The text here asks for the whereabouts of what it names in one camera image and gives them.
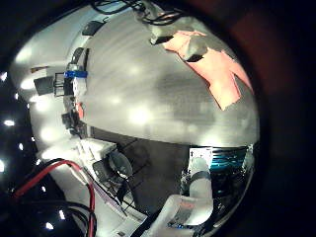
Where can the black flat pad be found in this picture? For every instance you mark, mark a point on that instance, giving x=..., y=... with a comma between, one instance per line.
x=93, y=28

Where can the white marker tag board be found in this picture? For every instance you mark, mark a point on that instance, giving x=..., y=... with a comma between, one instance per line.
x=199, y=153

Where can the black flat device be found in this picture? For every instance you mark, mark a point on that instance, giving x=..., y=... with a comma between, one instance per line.
x=77, y=55

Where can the electronics rack with teal lights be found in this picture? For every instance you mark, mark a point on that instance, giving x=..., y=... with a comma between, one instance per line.
x=227, y=161

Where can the blue box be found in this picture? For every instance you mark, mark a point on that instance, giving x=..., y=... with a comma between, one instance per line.
x=75, y=74

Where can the small red object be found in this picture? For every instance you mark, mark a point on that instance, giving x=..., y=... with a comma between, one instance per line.
x=80, y=110

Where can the black office chair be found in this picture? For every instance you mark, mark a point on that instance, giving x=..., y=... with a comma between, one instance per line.
x=120, y=164

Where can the white box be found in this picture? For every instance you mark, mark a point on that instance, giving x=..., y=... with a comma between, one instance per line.
x=97, y=148

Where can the small black equipment box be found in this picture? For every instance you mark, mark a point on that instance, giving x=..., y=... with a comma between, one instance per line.
x=67, y=120

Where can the black monitor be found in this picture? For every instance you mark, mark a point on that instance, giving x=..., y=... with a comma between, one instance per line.
x=43, y=85

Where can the black metal frame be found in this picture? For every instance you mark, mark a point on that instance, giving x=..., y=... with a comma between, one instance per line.
x=59, y=85

